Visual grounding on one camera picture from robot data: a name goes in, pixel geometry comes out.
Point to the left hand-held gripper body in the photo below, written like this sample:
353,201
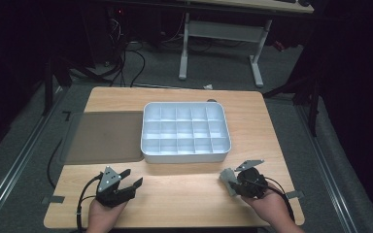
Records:
108,189

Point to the white paper scrap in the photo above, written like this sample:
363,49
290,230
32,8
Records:
208,86

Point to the white divided storage box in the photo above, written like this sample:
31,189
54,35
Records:
185,132

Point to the person's left hand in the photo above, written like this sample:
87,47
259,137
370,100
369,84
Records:
102,218

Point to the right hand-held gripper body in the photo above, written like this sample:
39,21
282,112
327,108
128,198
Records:
251,184

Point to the metal floor rail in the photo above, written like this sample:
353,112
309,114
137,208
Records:
325,168
19,160

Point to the person's right hand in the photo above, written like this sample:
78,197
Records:
275,207

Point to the small dark round object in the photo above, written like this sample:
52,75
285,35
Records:
211,100

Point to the black metal stand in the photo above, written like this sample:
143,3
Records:
312,106
48,84

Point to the grey tape strip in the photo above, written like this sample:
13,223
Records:
54,199
295,194

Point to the dark translucent box lid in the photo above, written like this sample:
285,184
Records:
105,137

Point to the small red object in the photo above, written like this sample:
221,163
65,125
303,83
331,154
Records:
279,45

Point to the white-framed wooden desk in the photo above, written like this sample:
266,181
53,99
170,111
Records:
225,30

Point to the dark computer tower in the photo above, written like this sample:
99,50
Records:
102,35

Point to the black tape corner mark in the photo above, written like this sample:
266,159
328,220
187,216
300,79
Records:
67,113

